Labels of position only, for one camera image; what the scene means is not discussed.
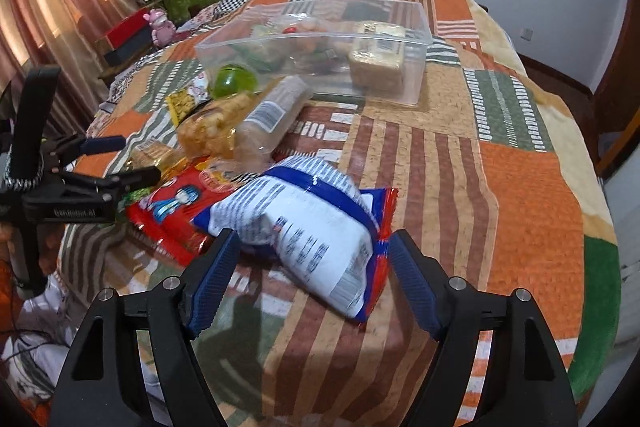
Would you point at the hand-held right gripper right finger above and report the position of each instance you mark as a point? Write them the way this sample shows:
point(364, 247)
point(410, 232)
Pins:
point(416, 288)

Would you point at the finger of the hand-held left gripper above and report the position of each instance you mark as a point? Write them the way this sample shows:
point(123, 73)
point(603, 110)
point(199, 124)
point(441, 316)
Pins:
point(135, 178)
point(102, 145)

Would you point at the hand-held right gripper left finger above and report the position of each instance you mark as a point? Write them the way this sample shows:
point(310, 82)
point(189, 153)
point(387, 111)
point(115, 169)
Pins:
point(214, 283)

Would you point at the white blue snack bag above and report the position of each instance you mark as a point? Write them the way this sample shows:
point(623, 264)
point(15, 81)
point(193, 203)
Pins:
point(310, 227)

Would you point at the clear plastic container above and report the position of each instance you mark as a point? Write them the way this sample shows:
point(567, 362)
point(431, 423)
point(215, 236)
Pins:
point(400, 14)

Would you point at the clear square cracker packet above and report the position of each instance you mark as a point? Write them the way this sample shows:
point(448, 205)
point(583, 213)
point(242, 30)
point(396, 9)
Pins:
point(150, 154)

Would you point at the red printed snack packet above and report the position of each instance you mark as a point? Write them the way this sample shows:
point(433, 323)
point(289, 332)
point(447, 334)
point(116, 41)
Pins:
point(172, 212)

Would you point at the yellow small snack packet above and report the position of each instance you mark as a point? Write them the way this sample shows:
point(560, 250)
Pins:
point(182, 104)

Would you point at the clear puffed snack bag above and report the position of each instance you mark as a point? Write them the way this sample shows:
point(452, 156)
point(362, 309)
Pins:
point(215, 127)

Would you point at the black box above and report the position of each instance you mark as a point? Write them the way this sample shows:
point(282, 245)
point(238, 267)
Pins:
point(127, 52)

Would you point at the white pink printed packet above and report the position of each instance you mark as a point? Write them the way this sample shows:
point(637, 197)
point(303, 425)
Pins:
point(199, 83)

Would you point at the red box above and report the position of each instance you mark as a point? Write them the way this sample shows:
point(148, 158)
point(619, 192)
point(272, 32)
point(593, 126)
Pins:
point(125, 32)

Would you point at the pink plush toy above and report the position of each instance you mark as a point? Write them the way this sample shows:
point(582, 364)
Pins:
point(160, 27)

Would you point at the patchwork orange green blanket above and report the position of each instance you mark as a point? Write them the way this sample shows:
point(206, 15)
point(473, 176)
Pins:
point(525, 207)

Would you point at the green round ball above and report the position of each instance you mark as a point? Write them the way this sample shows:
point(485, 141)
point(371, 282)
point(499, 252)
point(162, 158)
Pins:
point(235, 81)

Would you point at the clear plastic bottle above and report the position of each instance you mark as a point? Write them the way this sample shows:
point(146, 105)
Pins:
point(272, 112)

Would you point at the black white checked cloth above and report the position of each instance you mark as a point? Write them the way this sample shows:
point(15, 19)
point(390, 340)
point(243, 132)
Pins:
point(227, 4)

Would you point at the beige rice cake block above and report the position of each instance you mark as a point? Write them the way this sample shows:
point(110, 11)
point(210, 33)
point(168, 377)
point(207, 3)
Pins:
point(376, 69)

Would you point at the orange wrapped snack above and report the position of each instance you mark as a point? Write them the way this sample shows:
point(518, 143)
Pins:
point(310, 28)

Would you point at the beige labelled snack pack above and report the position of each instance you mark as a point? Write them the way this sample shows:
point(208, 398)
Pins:
point(380, 34)

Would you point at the wall socket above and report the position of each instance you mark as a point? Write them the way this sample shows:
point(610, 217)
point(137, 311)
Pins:
point(525, 33)

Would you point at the wooden door frame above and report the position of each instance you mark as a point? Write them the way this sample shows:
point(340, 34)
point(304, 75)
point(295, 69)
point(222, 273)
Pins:
point(617, 82)

